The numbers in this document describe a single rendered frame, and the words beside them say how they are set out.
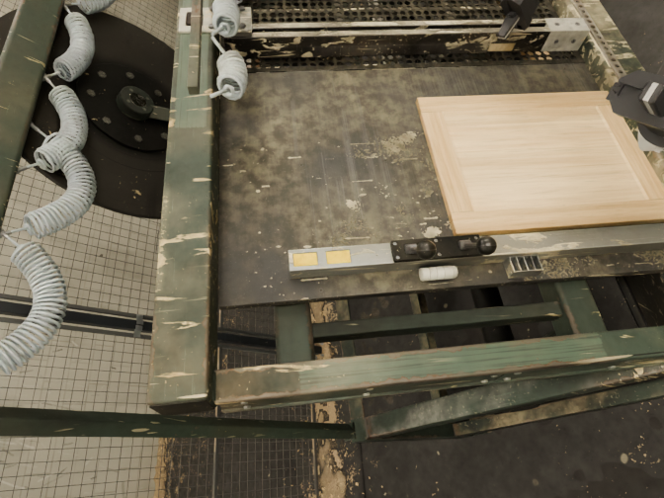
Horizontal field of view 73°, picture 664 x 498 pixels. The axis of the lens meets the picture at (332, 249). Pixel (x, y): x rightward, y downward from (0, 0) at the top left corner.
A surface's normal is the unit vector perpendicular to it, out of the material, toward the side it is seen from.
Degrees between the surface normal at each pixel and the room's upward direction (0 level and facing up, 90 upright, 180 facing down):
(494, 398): 0
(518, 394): 0
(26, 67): 90
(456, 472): 0
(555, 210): 51
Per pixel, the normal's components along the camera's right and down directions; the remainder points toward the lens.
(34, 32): 0.67, -0.42
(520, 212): 0.06, -0.48
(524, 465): -0.73, -0.25
